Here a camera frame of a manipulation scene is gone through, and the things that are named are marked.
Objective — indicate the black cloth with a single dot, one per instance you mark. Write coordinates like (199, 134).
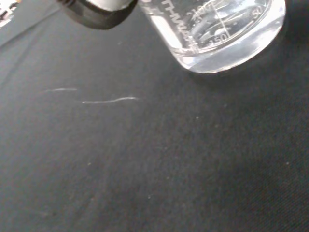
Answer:
(144, 157)

